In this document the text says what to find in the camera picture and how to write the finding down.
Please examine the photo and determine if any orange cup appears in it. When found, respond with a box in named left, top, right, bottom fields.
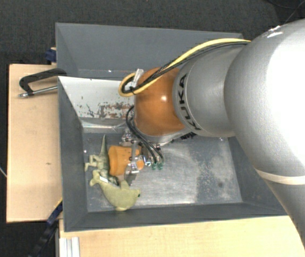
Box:
left=107, top=145, right=145, bottom=177

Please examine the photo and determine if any brown cardboard board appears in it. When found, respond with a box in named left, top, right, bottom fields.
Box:
left=6, top=63, right=63, bottom=223

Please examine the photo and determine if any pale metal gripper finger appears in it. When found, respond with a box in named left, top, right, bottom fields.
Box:
left=119, top=128, right=135, bottom=147
left=124, top=161, right=141, bottom=186

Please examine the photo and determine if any grey metal bin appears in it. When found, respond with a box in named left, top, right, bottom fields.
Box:
left=55, top=22, right=287, bottom=232

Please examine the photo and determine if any green plush fish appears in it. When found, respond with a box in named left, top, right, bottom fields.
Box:
left=88, top=169, right=142, bottom=212

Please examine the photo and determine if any green toy dinosaur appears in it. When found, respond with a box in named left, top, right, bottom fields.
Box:
left=84, top=134, right=111, bottom=182

